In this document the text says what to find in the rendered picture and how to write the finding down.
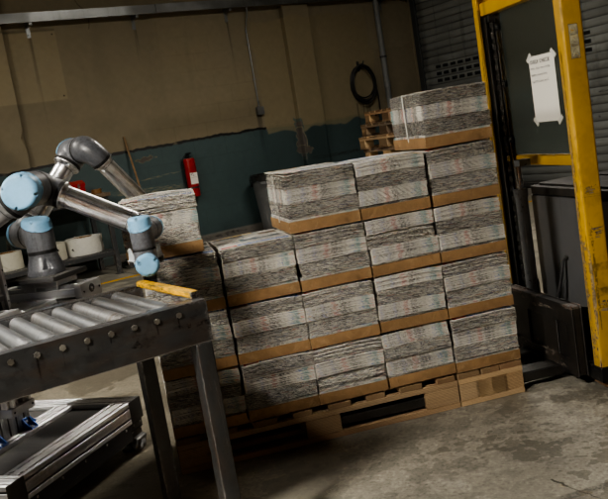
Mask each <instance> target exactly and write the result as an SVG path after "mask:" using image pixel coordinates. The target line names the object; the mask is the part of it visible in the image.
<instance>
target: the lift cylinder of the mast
mask: <svg viewBox="0 0 608 499"><path fill-rule="evenodd" d="M513 161H514V171H515V179H516V186H517V189H514V190H513V192H514V198H515V200H516V208H517V216H518V224H519V232H520V240H521V248H522V255H523V262H524V270H525V278H526V286H527V288H530V289H533V290H536V291H539V292H540V290H539V282H538V273H537V266H536V258H535V250H534V242H533V234H532V226H531V218H530V210H529V202H528V196H529V194H528V188H527V187H524V184H523V176H522V167H521V166H525V165H531V161H530V159H529V158H520V159H515V160H513ZM566 259H568V255H565V256H564V258H563V259H562V260H561V264H560V273H559V281H558V287H557V296H556V297H557V298H559V295H560V290H561V284H562V277H563V267H564V262H565V260H566Z"/></svg>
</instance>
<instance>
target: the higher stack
mask: <svg viewBox="0 0 608 499"><path fill-rule="evenodd" d="M483 85H485V82H476V83H468V84H463V85H457V86H451V87H445V88H439V89H433V90H427V91H422V92H416V93H411V94H408V95H406V96H404V95H401V96H400V97H395V98H392V99H390V100H389V101H390V102H389V104H390V107H391V110H390V111H391V112H390V113H391V116H392V117H390V118H391V122H392V126H393V127H392V129H393V130H392V131H393V134H394V137H395V139H394V141H398V140H408V143H409V139H420V138H427V137H433V136H439V135H444V134H450V133H456V132H461V131H467V130H473V129H478V128H484V127H490V124H492V123H491V117H490V116H489V115H490V111H489V110H490V109H488V106H487V104H486V103H487V99H486V97H487V96H486V94H485V93H486V92H485V90H486V89H485V86H483ZM481 95H482V96H481ZM486 139H488V138H485V139H479V140H474V141H468V142H463V143H457V144H451V145H446V146H440V147H435V148H429V149H419V150H403V151H407V152H411V151H419V152H423V153H424V154H423V156H424V160H423V161H424V163H425V167H424V168H425V169H426V172H425V173H426V177H427V178H426V179H427V183H426V184H427V187H428V188H427V190H428V195H429V196H436V195H441V194H446V193H451V192H457V191H461V190H466V189H472V188H477V187H482V186H487V185H493V184H497V183H498V179H497V178H498V175H497V174H498V172H496V171H497V170H496V167H497V165H496V163H497V162H496V159H495V158H496V157H495V156H496V153H494V148H492V147H494V146H493V141H490V140H486ZM498 199H499V197H496V196H493V195H492V196H487V197H482V198H477V199H471V200H466V201H461V202H456V203H452V204H447V205H442V206H436V207H433V206H431V208H429V209H432V211H433V215H432V216H433V217H434V218H433V219H434V220H433V221H434V222H433V226H434V232H435V236H438V237H437V239H438V242H439V243H438V245H439V249H438V251H439V252H440V253H441V254H442V252H444V251H449V250H458V249H463V248H468V247H473V246H478V245H483V244H488V243H493V242H498V241H503V240H505V238H506V237H505V234H504V233H505V230H504V224H503V219H502V216H501V215H502V210H500V206H499V205H500V203H499V201H498ZM506 256H507V253H506V252H504V251H498V252H493V253H488V254H483V255H478V256H473V257H468V258H463V259H458V260H453V261H448V262H441V263H437V264H438V265H440V266H441V267H442V277H443V282H444V290H445V292H444V293H445V298H444V299H445V300H446V308H448V309H449V308H452V307H457V306H461V305H466V304H470V303H475V302H480V301H484V300H489V299H493V298H498V297H502V296H507V295H511V294H512V286H511V285H512V283H510V282H511V281H510V277H511V276H510V269H509V266H510V265H509V264H508V260H507V259H506V258H508V257H506ZM516 315H517V314H516V309H515V307H513V306H511V305H509V306H504V307H500V308H495V309H491V310H486V311H482V312H478V313H473V314H469V315H464V316H460V317H455V318H451V319H446V320H445V321H447V324H448V325H447V327H448V331H449V334H450V337H451V342H452V343H451V345H452V349H453V350H452V352H453V358H454V361H455V363H458V362H463V361H467V360H471V359H475V358H479V357H484V356H488V355H492V354H497V353H501V352H505V351H509V350H513V349H518V347H519V345H518V337H517V328H516V327H517V326H516V325H517V324H516V320H517V319H516V317H517V316H516ZM453 375H454V376H455V379H456V380H457V387H458V394H459V401H460V406H461V407H464V406H468V405H472V404H476V403H480V402H484V401H488V400H492V399H497V398H501V397H505V396H509V395H513V394H517V393H521V392H525V386H524V378H523V368H522V363H521V359H519V358H518V359H514V360H510V361H506V362H501V363H497V364H493V365H489V366H484V367H480V368H477V369H473V370H469V371H464V372H460V373H453Z"/></svg>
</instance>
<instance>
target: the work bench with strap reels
mask: <svg viewBox="0 0 608 499"><path fill-rule="evenodd" d="M69 183H70V185H71V186H72V187H74V188H77V189H79V190H82V191H85V192H86V189H85V182H84V181H83V180H77V181H72V182H69ZM90 194H92V193H90ZM92 195H95V196H98V197H100V198H103V199H105V200H108V201H109V199H108V196H110V195H111V194H110V192H102V193H98V194H92ZM90 223H91V228H92V233H93V234H91V235H85V236H80V237H73V238H71V239H67V240H65V241H64V242H56V247H57V251H58V254H59V255H60V257H61V259H62V261H63V263H64V264H65V266H68V265H72V264H77V263H81V262H85V261H89V260H93V259H98V262H99V266H100V269H99V271H101V270H105V269H108V268H105V264H104V259H103V257H106V256H111V255H113V256H114V257H115V262H116V267H117V273H115V274H120V273H124V272H125V271H123V268H122V263H121V259H120V254H119V249H118V244H117V239H116V234H115V229H114V227H113V226H110V225H108V228H109V233H110V238H111V243H112V248H113V249H104V245H103V240H102V235H101V234H98V230H97V225H96V220H95V219H92V218H90ZM0 257H1V261H2V266H3V270H4V275H5V279H11V278H15V277H20V276H24V275H27V271H28V264H27V263H26V264H24V260H23V255H22V251H21V250H20V249H17V250H10V251H5V252H0Z"/></svg>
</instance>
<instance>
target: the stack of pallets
mask: <svg viewBox="0 0 608 499"><path fill-rule="evenodd" d="M390 110H391V108H386V109H381V110H375V111H370V112H364V116H365V125H360V128H361V130H362V136H363V138H358V139H359V143H360V149H361V150H363V151H364V153H365V156H373V155H378V152H379V151H383V154H386V153H393V152H400V151H403V150H395V147H394V143H393V141H394V139H395V137H394V134H393V131H392V130H393V129H392V127H393V126H392V122H391V118H390V117H392V116H391V113H390V112H391V111H390ZM378 114H381V115H382V120H379V116H378ZM378 126H379V131H380V132H379V133H377V132H376V131H375V127H378ZM373 140H379V145H374V142H373Z"/></svg>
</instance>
